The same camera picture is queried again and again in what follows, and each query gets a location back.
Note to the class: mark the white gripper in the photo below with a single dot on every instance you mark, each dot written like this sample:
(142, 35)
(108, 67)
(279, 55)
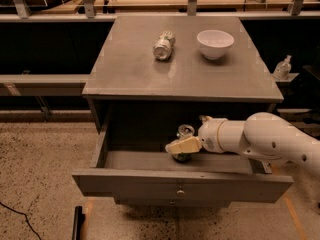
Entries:
(208, 135)

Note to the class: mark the green soda can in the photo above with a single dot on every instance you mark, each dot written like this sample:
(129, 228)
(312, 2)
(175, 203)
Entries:
(184, 131)

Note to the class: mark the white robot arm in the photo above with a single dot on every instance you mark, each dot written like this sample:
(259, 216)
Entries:
(262, 136)

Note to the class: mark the metal drawer knob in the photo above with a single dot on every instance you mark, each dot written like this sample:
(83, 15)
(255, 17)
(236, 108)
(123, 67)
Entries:
(180, 193)

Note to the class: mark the open top drawer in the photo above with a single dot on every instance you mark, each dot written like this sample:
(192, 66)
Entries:
(131, 166)

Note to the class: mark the silver can lying down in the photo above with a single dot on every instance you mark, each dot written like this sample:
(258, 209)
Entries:
(164, 45)

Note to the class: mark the grey wooden cabinet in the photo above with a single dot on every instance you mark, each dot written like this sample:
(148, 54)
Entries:
(128, 86)

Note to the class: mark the white bowl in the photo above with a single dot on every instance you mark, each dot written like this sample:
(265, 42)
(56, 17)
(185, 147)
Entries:
(214, 44)

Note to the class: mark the clear pump bottle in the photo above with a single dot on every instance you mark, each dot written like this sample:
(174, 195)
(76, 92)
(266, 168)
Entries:
(283, 68)

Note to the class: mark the black bar on floor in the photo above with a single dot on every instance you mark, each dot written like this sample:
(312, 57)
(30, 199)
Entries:
(79, 219)

